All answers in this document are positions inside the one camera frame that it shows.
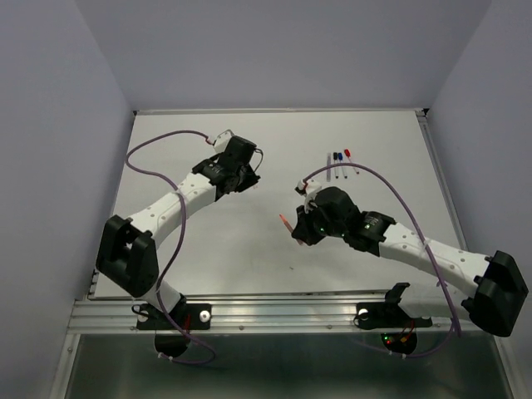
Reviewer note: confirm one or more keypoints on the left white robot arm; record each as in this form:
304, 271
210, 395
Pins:
127, 254

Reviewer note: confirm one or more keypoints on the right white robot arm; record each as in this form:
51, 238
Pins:
487, 290

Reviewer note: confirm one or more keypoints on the aluminium frame rail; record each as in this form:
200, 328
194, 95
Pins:
260, 314

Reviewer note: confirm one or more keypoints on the blue marker pen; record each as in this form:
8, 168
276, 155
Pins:
339, 160

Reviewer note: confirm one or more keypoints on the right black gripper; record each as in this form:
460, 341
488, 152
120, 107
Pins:
302, 229

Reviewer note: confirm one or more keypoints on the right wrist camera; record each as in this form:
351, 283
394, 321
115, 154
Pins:
309, 190

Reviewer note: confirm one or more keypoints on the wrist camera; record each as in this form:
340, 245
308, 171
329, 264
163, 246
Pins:
309, 190
220, 142

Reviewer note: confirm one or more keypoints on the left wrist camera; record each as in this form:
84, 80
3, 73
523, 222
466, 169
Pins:
220, 142

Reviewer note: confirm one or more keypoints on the red marker pen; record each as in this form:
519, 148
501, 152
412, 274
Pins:
357, 171

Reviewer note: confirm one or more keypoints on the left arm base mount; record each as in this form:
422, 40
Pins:
188, 315

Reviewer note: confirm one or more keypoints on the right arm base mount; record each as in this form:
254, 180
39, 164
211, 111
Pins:
387, 313

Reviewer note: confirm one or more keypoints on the purple highlighter pen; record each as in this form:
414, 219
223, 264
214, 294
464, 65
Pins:
328, 166

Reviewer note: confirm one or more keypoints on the orange highlighter pen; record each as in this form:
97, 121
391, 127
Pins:
289, 227

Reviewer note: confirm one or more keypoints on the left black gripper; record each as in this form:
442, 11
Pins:
251, 179

